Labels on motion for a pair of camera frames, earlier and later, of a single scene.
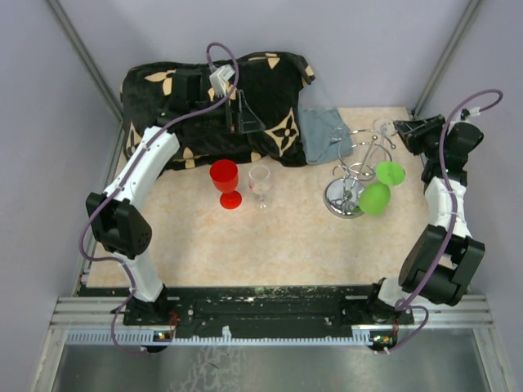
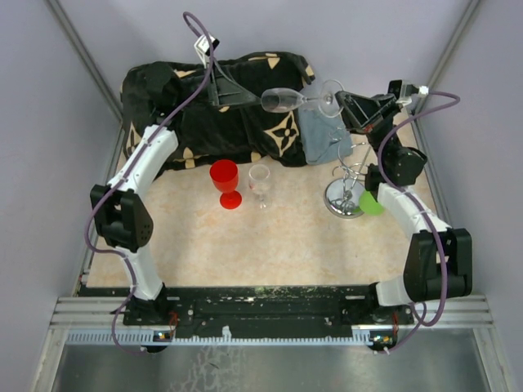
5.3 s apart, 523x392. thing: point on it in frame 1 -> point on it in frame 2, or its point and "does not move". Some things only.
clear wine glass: [259, 180] does not move
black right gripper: [411, 131] -> [364, 115]
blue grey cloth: [324, 135] does not move
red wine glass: [225, 175] does not move
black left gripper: [243, 121] -> [225, 91]
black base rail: [194, 309] does not move
